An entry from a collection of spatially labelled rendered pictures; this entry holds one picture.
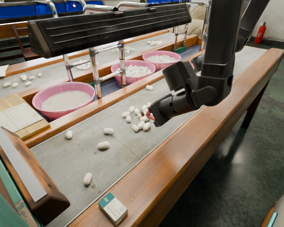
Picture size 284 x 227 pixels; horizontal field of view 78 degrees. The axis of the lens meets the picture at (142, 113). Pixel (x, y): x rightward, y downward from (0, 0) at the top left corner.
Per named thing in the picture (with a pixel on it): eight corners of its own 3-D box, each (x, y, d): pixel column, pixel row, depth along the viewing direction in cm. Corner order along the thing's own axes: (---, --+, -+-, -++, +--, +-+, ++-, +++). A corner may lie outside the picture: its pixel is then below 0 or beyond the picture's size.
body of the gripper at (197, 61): (189, 60, 80) (203, 52, 74) (199, 55, 86) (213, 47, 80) (195, 73, 81) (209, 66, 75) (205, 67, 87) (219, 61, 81)
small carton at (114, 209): (128, 213, 39) (127, 209, 38) (116, 226, 37) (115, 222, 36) (110, 195, 42) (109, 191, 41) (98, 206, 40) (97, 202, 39)
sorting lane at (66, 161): (266, 52, 147) (267, 49, 145) (54, 242, 38) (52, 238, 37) (230, 45, 163) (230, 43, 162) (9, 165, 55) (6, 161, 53)
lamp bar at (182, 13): (191, 23, 75) (194, 3, 71) (46, 60, 38) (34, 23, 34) (176, 20, 80) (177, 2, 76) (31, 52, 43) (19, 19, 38)
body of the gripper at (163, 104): (145, 107, 50) (162, 100, 44) (167, 94, 56) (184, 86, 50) (156, 127, 51) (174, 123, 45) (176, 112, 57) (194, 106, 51)
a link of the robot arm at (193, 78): (218, 100, 36) (229, 91, 42) (196, 47, 36) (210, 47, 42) (171, 115, 44) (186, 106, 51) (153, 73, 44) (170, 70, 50)
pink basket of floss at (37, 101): (102, 97, 96) (99, 81, 91) (91, 129, 75) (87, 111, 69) (53, 97, 96) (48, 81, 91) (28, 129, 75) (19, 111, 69)
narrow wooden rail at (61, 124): (227, 52, 167) (231, 40, 160) (17, 178, 58) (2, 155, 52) (222, 51, 170) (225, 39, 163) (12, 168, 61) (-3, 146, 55)
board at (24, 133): (51, 126, 63) (49, 124, 62) (2, 150, 54) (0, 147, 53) (17, 95, 81) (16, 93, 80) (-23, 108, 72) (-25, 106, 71)
